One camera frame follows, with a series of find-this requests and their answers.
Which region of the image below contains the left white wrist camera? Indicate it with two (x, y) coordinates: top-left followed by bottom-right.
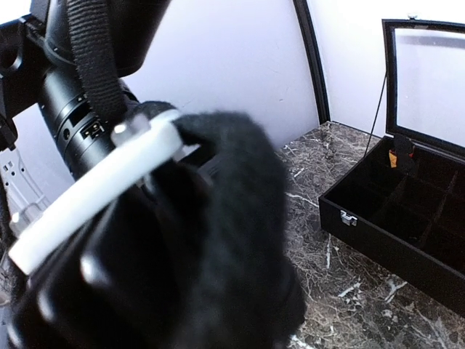
(1, 109), (185, 276)

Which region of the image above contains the argyle red orange black sock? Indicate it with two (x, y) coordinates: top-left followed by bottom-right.
(389, 135), (415, 173)

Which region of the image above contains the left black frame post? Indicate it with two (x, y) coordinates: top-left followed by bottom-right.
(293, 0), (331, 124)

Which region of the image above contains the black display case glass lid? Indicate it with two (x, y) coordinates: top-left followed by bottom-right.
(318, 12), (465, 317)

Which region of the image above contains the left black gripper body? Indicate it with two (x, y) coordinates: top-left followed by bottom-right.
(0, 174), (308, 349)

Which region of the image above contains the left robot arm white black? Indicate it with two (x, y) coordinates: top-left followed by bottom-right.
(1, 1), (305, 348)

